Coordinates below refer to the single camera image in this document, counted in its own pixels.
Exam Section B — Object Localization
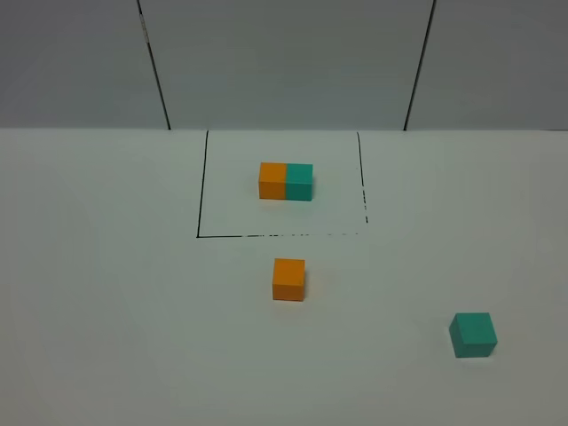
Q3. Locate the orange template block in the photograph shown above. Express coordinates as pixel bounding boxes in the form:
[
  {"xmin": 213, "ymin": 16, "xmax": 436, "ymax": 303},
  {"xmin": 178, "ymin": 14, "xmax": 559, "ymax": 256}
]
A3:
[{"xmin": 258, "ymin": 162, "xmax": 288, "ymax": 200}]

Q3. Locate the teal template block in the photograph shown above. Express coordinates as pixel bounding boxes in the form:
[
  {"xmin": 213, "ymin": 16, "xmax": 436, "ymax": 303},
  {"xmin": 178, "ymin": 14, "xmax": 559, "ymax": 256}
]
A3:
[{"xmin": 285, "ymin": 163, "xmax": 313, "ymax": 201}]

